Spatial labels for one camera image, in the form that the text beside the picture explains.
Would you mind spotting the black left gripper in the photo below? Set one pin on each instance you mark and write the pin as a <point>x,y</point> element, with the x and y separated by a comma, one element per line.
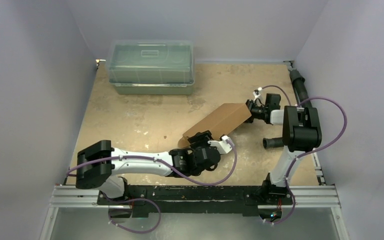
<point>201,139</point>

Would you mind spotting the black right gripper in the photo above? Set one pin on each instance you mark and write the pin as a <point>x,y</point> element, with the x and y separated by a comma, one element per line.
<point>254,110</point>

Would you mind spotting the brown cardboard box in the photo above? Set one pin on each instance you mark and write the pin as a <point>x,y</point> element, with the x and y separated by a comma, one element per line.
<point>222,121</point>

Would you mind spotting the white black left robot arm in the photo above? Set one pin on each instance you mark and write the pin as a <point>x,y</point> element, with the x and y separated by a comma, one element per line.
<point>100,165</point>

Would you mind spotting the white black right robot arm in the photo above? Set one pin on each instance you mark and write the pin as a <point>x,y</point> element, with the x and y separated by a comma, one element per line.
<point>301,133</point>

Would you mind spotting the clear plastic storage bin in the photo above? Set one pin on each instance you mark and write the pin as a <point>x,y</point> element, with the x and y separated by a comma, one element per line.
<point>151,67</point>

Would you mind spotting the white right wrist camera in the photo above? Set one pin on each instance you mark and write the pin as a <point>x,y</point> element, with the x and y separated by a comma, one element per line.
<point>257,94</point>

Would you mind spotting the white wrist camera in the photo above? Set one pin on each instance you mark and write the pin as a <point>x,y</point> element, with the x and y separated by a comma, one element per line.
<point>224,146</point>
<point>257,94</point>

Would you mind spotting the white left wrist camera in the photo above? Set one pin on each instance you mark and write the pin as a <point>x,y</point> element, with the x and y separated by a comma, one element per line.
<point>224,146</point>

